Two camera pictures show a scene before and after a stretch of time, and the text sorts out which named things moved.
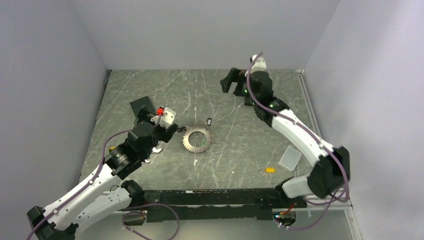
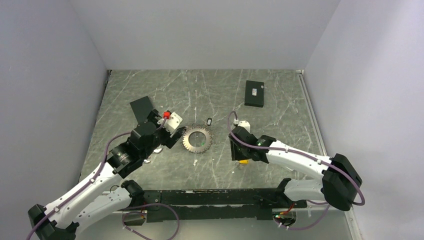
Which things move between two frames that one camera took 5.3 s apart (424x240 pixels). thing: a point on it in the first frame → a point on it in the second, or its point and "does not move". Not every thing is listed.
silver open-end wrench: x=155 y=150 does not move
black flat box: x=137 y=105 does not move
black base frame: x=191 y=205 does not move
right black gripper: x=233 y=77 → x=235 y=155
